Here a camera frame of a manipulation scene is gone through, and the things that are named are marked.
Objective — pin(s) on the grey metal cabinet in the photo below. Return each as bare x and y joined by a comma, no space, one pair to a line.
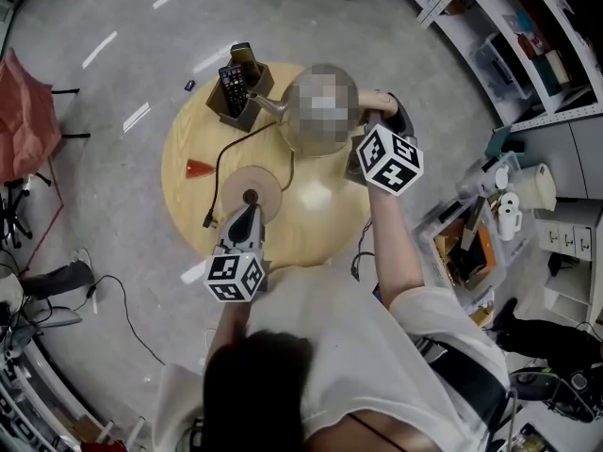
584,158

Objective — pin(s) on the red watermelon slice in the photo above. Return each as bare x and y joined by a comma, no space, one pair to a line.
198,170

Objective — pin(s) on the round wooden table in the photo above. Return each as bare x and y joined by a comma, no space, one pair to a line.
311,224

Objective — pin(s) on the brown remote holder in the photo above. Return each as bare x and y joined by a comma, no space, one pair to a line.
261,80

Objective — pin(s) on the small black box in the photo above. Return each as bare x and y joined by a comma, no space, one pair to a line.
190,85

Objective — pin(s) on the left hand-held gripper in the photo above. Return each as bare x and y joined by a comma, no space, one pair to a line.
233,278

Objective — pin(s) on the person's white shirt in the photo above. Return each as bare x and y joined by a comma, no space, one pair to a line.
358,346

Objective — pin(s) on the pink folding chair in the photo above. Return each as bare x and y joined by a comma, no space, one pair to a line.
23,125

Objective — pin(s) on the grey oval shell device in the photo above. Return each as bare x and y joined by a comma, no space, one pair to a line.
52,318
551,389

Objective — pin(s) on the gold smartphone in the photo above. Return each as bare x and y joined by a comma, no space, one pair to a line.
242,54

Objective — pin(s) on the white drawer cabinet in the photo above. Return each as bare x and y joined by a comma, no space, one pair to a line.
565,238

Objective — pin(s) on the black swivel chair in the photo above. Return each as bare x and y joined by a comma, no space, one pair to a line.
14,210

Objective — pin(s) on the clear lidded storage box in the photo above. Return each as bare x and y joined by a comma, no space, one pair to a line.
499,71

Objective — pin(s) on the person's left forearm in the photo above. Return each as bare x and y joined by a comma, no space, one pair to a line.
233,320

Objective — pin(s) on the white round appliance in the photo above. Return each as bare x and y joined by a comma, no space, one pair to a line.
501,177

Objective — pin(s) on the black remote control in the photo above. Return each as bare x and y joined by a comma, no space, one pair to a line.
233,92

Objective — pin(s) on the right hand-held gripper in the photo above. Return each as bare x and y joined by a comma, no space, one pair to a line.
391,163

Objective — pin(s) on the person's right forearm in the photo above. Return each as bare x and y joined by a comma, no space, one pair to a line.
396,252

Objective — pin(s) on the cream plastic bucket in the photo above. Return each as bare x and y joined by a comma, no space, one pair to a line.
539,186

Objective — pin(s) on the white plastic jug with handle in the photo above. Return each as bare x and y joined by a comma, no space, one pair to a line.
509,221

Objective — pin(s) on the stainless steel kettle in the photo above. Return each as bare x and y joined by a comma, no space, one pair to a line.
320,111

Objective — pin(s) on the clear bin of brown boxes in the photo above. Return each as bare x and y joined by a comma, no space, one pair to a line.
426,238

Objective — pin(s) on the teal notebook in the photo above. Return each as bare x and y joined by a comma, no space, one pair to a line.
498,141

